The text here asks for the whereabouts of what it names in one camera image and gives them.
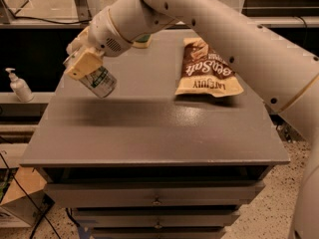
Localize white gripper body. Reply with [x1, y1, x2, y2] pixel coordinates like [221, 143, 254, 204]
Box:
[88, 6, 132, 57]

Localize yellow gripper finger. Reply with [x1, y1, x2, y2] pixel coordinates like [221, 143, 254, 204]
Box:
[64, 46, 104, 80]
[66, 27, 90, 55]

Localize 7up soda can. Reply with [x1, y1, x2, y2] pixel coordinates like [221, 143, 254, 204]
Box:
[80, 66, 117, 99]

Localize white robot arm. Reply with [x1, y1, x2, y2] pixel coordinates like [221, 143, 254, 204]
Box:
[65, 0, 319, 239]

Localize green yellow sponge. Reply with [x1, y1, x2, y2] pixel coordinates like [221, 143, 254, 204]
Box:
[133, 34, 152, 49]

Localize white pump bottle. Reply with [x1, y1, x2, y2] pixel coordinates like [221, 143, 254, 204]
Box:
[5, 68, 34, 103]

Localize brown chips bag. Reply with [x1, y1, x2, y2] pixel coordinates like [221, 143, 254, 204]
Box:
[175, 38, 243, 98]

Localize grey drawer cabinet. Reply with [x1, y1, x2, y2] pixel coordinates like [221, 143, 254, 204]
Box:
[23, 30, 289, 239]

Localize top drawer with knob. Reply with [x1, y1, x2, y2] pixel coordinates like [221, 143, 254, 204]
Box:
[45, 181, 265, 208]

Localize drawer with knob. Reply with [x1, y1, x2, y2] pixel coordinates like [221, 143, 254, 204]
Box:
[45, 181, 265, 208]
[73, 208, 240, 228]

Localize cardboard box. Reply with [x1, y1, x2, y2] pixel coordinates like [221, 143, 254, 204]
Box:
[0, 167, 46, 228]

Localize left metal bracket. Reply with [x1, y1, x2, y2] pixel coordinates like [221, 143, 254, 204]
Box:
[74, 0, 100, 21]

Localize black cable on ledge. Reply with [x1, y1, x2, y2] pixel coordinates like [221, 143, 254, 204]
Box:
[13, 15, 93, 26]

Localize black floor cable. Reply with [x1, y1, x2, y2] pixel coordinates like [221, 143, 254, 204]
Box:
[0, 151, 63, 239]

